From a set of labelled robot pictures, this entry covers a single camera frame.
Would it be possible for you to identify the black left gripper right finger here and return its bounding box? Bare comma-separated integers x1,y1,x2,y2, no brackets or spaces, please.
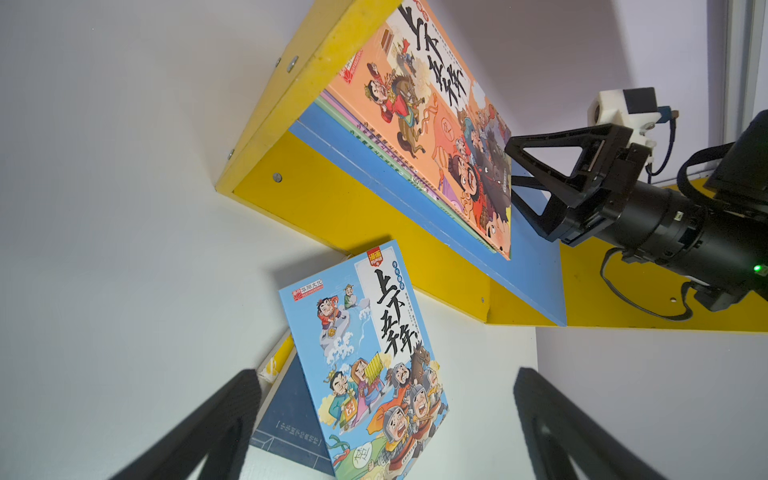
513,367,663,479

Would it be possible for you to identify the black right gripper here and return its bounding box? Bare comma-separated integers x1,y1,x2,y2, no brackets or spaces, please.
505,124,652,246

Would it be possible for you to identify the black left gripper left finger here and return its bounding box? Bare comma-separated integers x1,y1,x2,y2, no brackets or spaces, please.
114,369,262,479

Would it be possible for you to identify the orange comic book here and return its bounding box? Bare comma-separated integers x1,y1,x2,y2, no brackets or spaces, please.
324,1,512,259

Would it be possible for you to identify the purple comic book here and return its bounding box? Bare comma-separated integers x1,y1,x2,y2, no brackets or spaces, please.
314,90,495,252

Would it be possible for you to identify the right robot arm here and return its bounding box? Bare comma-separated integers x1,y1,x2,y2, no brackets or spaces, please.
505,111,767,312

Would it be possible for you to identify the dark blue flat book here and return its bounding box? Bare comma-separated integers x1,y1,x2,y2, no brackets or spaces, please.
250,350,334,477

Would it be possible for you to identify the light blue comic book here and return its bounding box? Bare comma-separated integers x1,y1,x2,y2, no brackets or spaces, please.
279,241,449,479

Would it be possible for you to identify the yellow pink blue bookshelf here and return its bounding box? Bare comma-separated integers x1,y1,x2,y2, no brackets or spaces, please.
214,0,768,334

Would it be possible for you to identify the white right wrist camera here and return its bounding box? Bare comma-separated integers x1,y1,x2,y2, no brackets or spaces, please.
587,87,679,150

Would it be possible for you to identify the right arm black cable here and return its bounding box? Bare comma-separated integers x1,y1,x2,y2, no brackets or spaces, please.
599,116,697,323

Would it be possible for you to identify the aluminium cage frame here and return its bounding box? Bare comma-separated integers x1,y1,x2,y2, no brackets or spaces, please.
723,0,767,143

